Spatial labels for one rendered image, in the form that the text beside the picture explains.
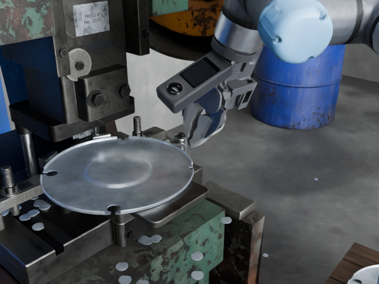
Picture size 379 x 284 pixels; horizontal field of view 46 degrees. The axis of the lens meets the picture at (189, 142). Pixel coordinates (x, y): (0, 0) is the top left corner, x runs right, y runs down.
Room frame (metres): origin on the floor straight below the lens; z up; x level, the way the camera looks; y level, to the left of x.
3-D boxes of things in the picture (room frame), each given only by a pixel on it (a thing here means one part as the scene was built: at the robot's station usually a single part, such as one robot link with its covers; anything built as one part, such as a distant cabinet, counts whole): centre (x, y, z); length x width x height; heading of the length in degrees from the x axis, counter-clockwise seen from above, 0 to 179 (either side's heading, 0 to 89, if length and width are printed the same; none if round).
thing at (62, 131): (0.84, 0.23, 0.86); 0.20 x 0.16 x 0.05; 138
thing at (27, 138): (0.81, 0.33, 0.81); 0.02 x 0.02 x 0.14
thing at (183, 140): (0.88, 0.02, 0.75); 0.03 x 0.03 x 0.10; 48
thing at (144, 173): (0.75, 0.14, 0.78); 0.29 x 0.29 x 0.01
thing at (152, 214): (0.71, 0.10, 0.72); 0.25 x 0.14 x 0.14; 48
